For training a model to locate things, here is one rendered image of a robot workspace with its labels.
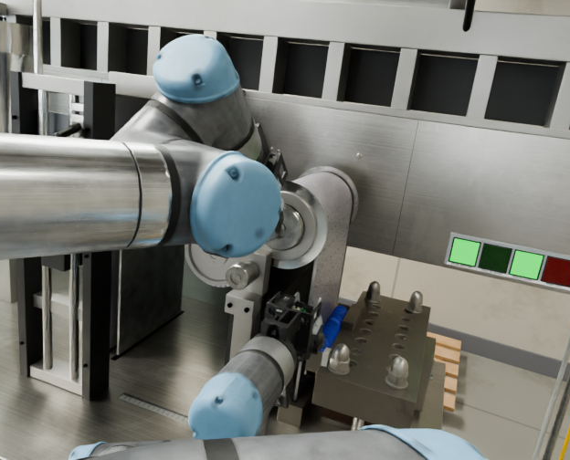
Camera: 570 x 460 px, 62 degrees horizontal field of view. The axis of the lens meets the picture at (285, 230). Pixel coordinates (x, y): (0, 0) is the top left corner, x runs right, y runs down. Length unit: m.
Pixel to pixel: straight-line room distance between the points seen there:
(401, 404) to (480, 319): 2.56
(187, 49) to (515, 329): 3.04
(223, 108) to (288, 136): 0.63
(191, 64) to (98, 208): 0.21
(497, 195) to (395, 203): 0.20
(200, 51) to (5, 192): 0.25
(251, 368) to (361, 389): 0.27
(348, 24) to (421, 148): 0.30
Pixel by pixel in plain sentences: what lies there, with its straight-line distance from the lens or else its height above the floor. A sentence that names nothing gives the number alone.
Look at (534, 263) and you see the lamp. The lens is 1.08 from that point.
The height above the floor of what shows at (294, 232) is 1.25.
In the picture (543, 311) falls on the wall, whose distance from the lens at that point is 3.30.
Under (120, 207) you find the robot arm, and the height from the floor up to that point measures 1.37.
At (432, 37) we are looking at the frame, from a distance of 1.06.
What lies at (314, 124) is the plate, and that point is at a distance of 1.08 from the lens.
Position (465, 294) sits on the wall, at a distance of 3.28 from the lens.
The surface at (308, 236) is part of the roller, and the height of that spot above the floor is 1.24.
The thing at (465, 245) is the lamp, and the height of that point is 1.20.
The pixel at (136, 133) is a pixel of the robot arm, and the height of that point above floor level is 1.40.
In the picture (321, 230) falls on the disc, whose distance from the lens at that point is 0.76.
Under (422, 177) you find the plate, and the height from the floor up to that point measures 1.32.
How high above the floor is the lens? 1.45
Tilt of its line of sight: 16 degrees down
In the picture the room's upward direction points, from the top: 7 degrees clockwise
